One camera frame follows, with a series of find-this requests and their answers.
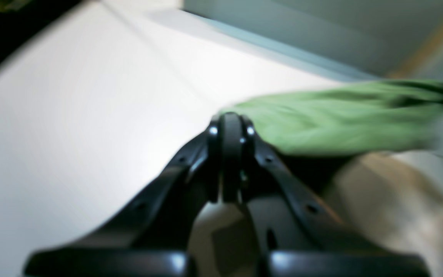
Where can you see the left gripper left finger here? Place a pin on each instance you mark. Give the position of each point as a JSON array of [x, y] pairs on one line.
[[149, 236]]

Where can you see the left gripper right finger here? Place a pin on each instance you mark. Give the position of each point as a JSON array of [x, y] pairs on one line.
[[299, 234]]

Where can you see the green t-shirt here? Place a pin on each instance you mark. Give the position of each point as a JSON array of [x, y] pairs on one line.
[[387, 115]]

